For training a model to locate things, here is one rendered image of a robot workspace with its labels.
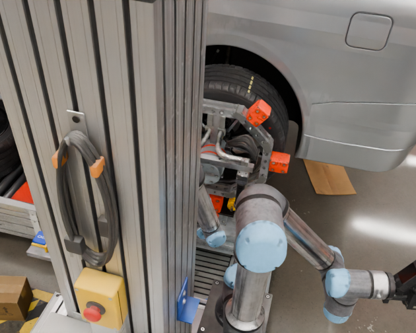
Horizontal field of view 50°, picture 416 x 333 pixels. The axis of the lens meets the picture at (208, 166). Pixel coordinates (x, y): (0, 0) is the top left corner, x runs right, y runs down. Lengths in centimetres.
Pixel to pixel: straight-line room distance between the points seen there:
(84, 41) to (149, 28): 9
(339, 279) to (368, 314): 154
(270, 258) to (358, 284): 30
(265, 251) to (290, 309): 164
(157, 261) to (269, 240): 28
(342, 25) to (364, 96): 35
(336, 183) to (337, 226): 42
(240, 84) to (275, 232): 115
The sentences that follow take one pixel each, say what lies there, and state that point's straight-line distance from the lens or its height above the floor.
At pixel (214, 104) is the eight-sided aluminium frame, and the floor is 111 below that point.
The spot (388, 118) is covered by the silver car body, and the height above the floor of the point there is 108.
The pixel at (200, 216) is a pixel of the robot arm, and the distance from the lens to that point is 158.
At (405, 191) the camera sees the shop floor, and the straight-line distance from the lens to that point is 358.
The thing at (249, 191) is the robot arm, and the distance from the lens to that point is 110.
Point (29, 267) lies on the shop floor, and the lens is 288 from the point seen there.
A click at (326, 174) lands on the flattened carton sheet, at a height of 1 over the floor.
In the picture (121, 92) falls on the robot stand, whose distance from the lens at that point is 61.
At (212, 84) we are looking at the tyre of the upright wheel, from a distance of 204.
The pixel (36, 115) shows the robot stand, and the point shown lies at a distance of 71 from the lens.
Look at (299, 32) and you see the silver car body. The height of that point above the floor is 142.
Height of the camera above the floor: 222
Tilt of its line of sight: 41 degrees down
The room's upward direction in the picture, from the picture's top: 4 degrees clockwise
